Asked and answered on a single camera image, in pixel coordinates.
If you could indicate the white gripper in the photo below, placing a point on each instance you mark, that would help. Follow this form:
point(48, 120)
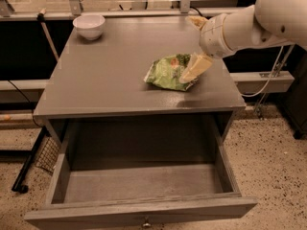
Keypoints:
point(211, 36)

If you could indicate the green jalapeno chip bag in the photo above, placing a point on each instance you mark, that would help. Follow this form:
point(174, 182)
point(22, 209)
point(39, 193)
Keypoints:
point(165, 72)

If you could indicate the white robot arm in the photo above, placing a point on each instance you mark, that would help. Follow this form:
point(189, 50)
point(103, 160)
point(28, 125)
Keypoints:
point(265, 24)

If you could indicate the grey open top drawer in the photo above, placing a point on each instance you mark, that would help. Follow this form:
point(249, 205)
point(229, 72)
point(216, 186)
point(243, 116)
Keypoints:
point(121, 171)

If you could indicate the metal drawer knob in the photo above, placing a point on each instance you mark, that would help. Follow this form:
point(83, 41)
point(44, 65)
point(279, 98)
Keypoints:
point(146, 224)

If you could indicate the grey wooden cabinet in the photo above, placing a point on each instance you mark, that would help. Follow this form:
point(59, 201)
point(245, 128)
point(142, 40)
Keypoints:
point(105, 77)

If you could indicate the white ceramic bowl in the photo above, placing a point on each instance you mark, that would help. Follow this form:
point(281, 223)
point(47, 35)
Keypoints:
point(89, 26)

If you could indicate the wooden stick with black tape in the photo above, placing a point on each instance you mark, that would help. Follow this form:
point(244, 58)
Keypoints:
point(41, 19)

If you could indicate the black wheeled stand leg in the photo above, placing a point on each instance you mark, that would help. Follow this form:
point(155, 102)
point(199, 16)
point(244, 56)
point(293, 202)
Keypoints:
point(18, 185)

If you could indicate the metal rail frame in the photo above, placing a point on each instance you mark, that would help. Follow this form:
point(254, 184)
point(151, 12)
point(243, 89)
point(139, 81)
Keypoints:
point(128, 11)

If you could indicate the wire mesh basket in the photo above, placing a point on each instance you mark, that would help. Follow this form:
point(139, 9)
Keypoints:
point(47, 155)

